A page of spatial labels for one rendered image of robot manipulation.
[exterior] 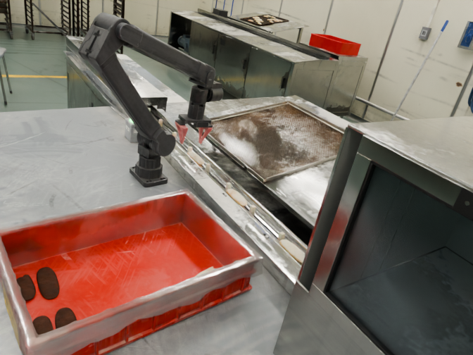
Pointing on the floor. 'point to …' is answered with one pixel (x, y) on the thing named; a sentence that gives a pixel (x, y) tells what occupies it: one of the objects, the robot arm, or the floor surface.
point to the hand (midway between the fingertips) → (191, 141)
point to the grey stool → (5, 75)
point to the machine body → (82, 81)
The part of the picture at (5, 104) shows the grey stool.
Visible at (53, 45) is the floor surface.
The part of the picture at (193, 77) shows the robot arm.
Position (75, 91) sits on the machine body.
